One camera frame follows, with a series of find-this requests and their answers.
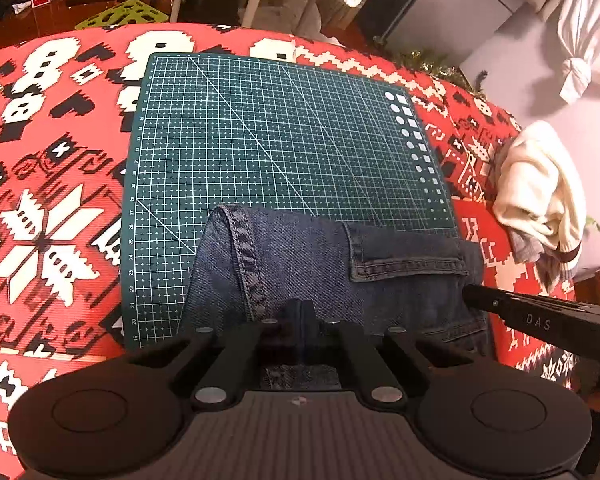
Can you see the red patterned blanket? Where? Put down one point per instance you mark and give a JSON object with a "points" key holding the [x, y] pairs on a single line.
{"points": [[55, 160]]}

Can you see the green feather toy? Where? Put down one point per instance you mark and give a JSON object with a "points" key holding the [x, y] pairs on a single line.
{"points": [[591, 222]]}

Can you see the white knotted curtain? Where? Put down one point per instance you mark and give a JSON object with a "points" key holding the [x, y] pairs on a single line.
{"points": [[590, 35]]}

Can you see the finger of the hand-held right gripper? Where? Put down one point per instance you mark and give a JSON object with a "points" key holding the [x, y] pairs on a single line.
{"points": [[485, 302]]}

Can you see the grey crumpled garment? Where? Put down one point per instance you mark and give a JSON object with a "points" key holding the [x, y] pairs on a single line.
{"points": [[525, 247]]}

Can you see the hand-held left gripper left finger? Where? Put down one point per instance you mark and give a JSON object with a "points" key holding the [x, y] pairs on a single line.
{"points": [[292, 325]]}

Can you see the white crumpled paper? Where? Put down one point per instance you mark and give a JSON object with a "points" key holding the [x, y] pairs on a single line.
{"points": [[22, 7]]}

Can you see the blue denim shorts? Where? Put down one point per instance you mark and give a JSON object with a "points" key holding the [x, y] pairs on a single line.
{"points": [[305, 270]]}

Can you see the cream sweater with maroon stripes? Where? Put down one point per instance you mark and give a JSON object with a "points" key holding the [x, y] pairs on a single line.
{"points": [[535, 185]]}

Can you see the green christmas garland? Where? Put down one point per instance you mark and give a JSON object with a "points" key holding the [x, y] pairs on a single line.
{"points": [[430, 62]]}

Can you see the grey refrigerator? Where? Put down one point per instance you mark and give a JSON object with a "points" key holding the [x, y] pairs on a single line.
{"points": [[445, 10]]}

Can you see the beige crumpled cloth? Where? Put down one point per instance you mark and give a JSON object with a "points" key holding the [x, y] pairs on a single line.
{"points": [[305, 20]]}

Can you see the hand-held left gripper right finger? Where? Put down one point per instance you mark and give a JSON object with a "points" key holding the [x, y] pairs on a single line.
{"points": [[307, 325]]}

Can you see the green cutting mat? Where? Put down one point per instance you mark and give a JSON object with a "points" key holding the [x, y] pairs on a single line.
{"points": [[280, 135]]}

